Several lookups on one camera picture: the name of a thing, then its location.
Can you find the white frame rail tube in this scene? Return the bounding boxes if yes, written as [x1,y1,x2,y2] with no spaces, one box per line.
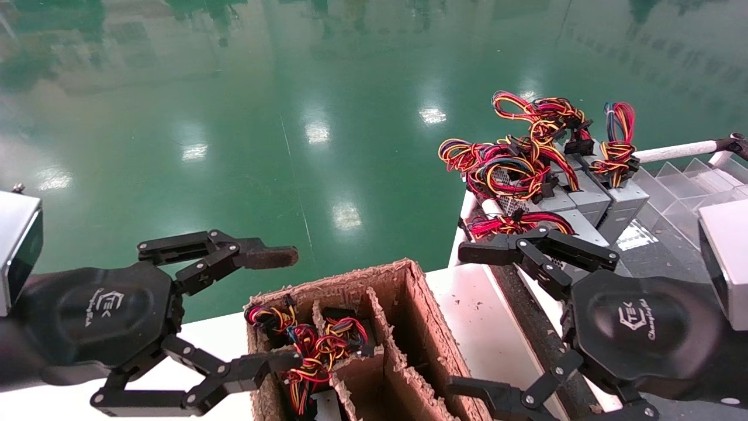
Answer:
[634,139,722,164]

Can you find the black tube corner joint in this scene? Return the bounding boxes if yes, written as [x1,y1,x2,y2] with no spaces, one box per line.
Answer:
[714,133,748,161]

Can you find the brown divided cardboard box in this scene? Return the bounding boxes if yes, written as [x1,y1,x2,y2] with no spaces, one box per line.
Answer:
[244,258,493,421]

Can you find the grey power supply coloured cables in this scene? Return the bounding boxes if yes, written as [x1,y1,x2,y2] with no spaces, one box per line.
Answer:
[245,295,297,341]
[587,102,651,245]
[438,136,579,216]
[493,91,612,227]
[285,307,376,419]
[466,209,611,249]

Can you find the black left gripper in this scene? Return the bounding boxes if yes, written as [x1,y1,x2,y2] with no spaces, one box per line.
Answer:
[18,261,305,417]

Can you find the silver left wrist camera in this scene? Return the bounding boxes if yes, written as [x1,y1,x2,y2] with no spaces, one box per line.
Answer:
[0,190,44,316]

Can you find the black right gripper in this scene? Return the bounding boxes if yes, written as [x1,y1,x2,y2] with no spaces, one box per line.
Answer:
[446,226,726,421]

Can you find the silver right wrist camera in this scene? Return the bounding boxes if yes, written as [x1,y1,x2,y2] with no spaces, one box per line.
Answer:
[698,199,748,332]

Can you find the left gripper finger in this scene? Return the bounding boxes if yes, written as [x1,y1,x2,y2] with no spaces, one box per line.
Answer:
[137,230,299,296]

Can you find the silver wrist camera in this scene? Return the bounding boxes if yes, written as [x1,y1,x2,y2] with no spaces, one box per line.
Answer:
[0,190,44,316]
[698,199,748,332]

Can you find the clear acrylic divider tray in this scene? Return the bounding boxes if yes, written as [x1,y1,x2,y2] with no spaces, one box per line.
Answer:
[619,157,748,275]

